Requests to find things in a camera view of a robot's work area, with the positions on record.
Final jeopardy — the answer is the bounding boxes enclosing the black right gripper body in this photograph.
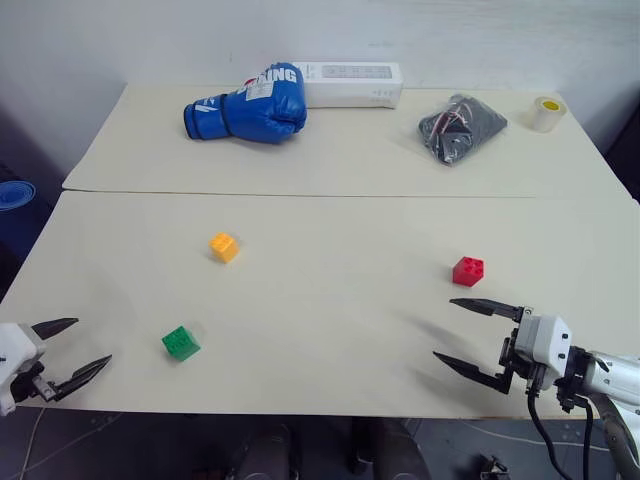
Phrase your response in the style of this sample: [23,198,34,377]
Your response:
[498,323,555,397]

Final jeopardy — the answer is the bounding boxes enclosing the green toy brick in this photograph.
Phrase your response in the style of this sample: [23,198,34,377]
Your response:
[160,324,202,361]

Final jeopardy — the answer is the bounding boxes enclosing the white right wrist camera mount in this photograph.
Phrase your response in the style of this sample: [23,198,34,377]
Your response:
[514,313,573,377]

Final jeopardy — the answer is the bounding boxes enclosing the black items in plastic bag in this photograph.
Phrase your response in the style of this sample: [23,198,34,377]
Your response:
[417,93,510,169]

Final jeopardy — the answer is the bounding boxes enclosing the dark rounded shape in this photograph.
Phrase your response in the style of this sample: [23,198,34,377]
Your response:
[232,423,302,480]
[348,417,432,480]

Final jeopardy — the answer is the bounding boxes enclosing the long white cardboard box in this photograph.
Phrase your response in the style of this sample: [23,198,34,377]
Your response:
[291,61,405,110]

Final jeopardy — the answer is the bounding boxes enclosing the clear tape roll, yellow core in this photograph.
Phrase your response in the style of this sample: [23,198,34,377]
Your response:
[528,95,563,134]

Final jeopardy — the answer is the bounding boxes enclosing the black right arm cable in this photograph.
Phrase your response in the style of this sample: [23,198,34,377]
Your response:
[525,382,597,480]

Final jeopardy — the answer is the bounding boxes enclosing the thin white floor cable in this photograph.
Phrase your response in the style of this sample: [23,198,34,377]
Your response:
[22,405,119,480]

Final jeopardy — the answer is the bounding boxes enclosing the red toy brick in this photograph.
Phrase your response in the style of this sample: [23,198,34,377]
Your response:
[451,255,486,289]

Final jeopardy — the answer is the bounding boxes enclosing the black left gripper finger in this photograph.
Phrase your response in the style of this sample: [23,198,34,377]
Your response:
[30,317,80,343]
[51,354,114,402]

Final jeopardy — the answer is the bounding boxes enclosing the blue boxing glove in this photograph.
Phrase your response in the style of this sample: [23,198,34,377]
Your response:
[182,61,308,145]

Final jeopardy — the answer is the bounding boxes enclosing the yellow toy brick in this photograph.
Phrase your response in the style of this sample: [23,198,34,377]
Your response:
[207,232,241,265]

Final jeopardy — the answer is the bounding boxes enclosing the small black floor object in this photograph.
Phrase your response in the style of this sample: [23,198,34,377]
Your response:
[477,453,510,480]

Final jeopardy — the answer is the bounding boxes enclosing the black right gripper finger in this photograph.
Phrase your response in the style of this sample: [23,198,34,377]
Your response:
[448,297,533,327]
[432,350,514,395]

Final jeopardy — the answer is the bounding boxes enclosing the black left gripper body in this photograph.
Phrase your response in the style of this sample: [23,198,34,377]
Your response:
[9,363,57,403]

